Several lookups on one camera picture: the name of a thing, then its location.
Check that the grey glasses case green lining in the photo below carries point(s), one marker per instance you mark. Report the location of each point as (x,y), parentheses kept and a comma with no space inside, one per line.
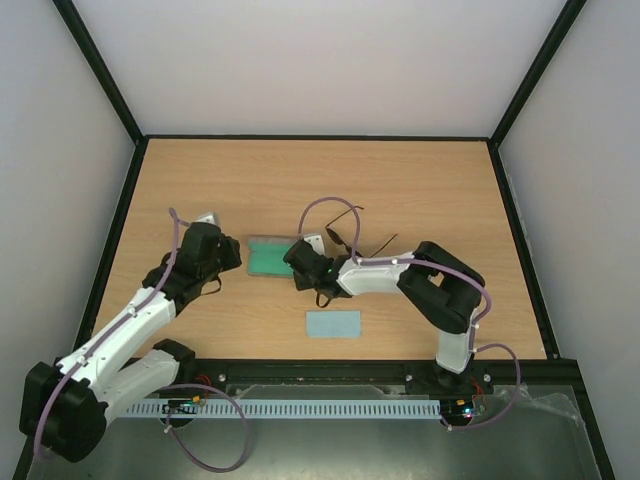
(266,255)

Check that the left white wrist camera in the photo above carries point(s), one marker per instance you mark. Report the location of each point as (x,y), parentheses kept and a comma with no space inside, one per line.
(209,218)

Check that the black sunglasses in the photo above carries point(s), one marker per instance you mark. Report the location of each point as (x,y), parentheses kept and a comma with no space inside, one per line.
(336,231)

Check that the light blue slotted cable duct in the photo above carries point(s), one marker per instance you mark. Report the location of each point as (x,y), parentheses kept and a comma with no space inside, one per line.
(289,409)

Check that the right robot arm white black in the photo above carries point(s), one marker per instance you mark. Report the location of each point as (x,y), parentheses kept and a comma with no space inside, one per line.
(449,294)

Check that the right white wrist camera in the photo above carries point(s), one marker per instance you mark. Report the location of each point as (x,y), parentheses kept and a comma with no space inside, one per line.
(315,241)

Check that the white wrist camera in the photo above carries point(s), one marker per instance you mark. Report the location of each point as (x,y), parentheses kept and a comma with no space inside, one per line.
(209,218)
(315,241)

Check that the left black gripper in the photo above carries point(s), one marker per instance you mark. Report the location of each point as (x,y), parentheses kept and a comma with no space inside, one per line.
(234,259)

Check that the light blue cleaning cloth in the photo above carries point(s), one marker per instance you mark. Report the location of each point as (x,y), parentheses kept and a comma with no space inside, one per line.
(345,324)

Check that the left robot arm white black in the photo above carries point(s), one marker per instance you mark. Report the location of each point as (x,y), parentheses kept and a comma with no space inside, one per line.
(67,406)

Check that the black enclosure frame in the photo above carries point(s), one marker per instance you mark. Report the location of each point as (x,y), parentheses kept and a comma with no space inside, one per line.
(558,32)

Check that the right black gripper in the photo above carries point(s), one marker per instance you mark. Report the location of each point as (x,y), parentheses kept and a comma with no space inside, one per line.
(296,256)

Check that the black aluminium front rail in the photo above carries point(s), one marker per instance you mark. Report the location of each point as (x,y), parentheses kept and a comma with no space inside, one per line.
(320,372)

